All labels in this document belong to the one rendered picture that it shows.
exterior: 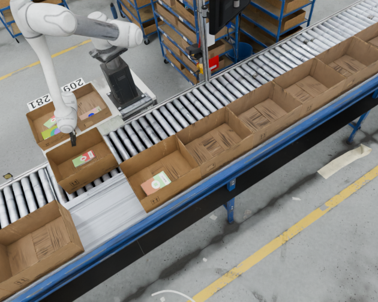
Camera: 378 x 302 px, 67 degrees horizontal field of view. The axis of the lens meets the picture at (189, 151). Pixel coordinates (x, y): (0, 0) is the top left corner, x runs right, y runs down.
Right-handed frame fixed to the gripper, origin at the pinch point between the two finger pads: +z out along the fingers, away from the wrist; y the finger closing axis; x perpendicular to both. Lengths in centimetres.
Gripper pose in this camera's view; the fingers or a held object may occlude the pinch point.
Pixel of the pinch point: (73, 141)
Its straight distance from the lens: 221.1
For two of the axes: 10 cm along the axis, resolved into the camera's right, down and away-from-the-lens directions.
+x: -8.3, 2.6, -4.9
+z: -1.8, 7.0, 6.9
